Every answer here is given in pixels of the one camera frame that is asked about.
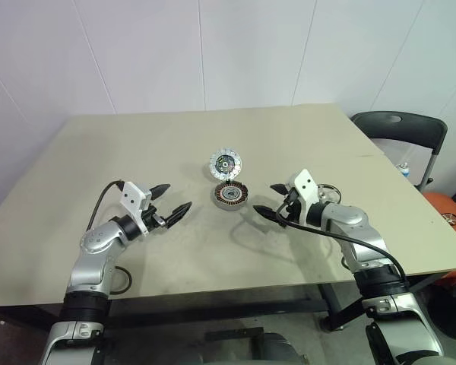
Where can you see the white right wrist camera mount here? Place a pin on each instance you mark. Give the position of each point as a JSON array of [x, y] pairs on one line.
[[304, 184]]

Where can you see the black table frame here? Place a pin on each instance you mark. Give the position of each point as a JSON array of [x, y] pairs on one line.
[[213, 310]]

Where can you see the water bottle with blue cap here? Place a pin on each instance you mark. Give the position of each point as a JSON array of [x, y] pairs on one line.
[[404, 170]]

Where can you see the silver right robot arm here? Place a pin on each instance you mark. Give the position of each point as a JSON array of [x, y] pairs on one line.
[[361, 235]]

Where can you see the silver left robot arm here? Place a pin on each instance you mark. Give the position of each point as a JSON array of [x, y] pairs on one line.
[[87, 270]]

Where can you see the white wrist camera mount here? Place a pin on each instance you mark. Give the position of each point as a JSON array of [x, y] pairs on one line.
[[304, 184], [133, 197]]

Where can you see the motor stator with copper windings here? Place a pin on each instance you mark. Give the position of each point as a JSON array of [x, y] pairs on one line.
[[230, 195]]

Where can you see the black folding chair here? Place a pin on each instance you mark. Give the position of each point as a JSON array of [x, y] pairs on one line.
[[403, 129]]

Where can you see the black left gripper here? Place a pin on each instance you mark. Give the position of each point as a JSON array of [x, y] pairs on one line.
[[152, 220]]

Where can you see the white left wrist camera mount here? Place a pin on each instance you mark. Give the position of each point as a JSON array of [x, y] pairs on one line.
[[133, 197]]

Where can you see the black waste bin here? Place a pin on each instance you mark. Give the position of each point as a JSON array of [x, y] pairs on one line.
[[452, 315]]

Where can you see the dark grey rounded housing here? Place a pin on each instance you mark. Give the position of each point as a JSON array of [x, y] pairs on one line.
[[277, 348]]

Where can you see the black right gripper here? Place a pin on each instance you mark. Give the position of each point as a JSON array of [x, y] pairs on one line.
[[294, 213]]

